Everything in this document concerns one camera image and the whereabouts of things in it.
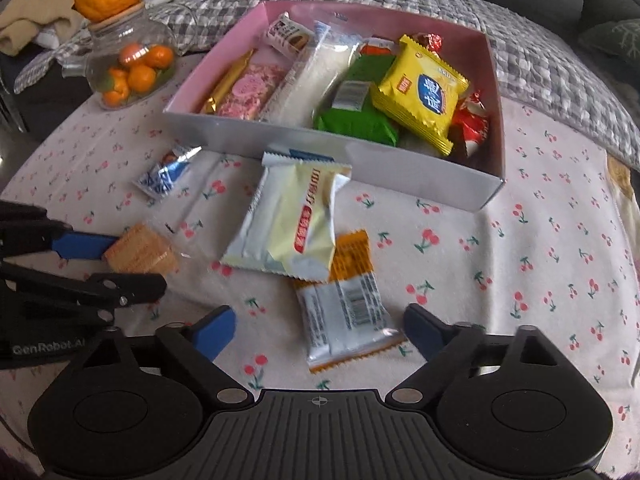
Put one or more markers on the clear orange wafer packet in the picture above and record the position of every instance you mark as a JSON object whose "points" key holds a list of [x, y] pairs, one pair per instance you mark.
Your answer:
{"points": [[140, 252]]}

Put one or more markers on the red candy packet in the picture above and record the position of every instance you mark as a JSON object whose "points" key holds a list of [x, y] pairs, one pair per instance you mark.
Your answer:
{"points": [[470, 125]]}

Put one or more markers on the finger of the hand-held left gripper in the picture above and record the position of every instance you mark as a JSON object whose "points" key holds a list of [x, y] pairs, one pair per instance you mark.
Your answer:
{"points": [[82, 246], [130, 287]]}

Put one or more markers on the red foil candy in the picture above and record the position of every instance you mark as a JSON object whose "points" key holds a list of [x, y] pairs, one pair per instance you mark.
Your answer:
{"points": [[429, 41]]}

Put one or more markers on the orange white snack packet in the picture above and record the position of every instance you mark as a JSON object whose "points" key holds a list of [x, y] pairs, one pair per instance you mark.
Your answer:
{"points": [[350, 310]]}

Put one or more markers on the gold snack packet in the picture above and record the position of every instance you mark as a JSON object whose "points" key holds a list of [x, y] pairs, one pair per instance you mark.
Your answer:
{"points": [[227, 85]]}

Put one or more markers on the glass jar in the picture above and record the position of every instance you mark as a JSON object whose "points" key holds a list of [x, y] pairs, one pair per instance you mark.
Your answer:
{"points": [[125, 35]]}

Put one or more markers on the cherry print tablecloth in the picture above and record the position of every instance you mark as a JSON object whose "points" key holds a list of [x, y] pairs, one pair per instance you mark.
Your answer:
{"points": [[500, 270]]}

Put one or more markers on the white chocolate tart cookie packet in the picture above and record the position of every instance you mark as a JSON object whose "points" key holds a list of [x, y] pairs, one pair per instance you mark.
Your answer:
{"points": [[287, 32]]}

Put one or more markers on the cluster of small oranges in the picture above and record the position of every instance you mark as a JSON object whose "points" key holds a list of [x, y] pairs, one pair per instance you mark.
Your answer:
{"points": [[140, 77]]}

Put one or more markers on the yellow snack packet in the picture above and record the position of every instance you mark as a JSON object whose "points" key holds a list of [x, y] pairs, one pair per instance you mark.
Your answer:
{"points": [[425, 95]]}

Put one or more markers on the beige cloth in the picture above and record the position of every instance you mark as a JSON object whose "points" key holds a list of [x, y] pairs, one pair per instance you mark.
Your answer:
{"points": [[35, 10]]}

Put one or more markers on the cork jar lid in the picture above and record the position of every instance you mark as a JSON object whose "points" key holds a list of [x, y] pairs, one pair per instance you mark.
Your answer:
{"points": [[117, 20]]}

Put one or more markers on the grey checked blanket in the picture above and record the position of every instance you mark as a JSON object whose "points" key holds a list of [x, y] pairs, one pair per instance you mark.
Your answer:
{"points": [[550, 60]]}

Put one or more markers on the pink nougat packet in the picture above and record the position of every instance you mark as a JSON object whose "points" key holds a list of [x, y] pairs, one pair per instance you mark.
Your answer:
{"points": [[250, 90]]}

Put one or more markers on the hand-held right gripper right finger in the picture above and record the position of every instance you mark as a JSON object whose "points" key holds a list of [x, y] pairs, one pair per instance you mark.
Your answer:
{"points": [[422, 330]]}

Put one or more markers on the cream white snack packet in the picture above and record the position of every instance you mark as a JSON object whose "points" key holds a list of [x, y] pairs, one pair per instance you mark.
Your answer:
{"points": [[290, 210]]}

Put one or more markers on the small orange white packet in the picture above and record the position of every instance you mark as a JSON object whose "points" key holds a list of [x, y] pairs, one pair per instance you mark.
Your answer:
{"points": [[377, 49]]}

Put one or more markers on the green patterned pillow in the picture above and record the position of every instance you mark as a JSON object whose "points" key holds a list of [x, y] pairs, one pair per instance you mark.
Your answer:
{"points": [[615, 40]]}

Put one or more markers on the pink cardboard box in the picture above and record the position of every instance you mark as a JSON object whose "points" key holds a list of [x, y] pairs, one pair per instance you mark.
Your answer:
{"points": [[260, 145]]}

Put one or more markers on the clear rice cracker packet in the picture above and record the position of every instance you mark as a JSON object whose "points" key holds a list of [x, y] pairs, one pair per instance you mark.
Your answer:
{"points": [[287, 85], [330, 70]]}

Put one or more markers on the blue white candy packet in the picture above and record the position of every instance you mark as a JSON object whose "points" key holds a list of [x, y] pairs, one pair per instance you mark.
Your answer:
{"points": [[165, 172]]}

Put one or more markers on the green snack packet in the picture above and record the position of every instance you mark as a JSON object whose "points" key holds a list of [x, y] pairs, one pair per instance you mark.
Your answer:
{"points": [[355, 115]]}

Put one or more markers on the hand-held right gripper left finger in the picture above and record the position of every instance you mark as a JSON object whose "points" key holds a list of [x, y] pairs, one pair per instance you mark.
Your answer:
{"points": [[215, 332]]}

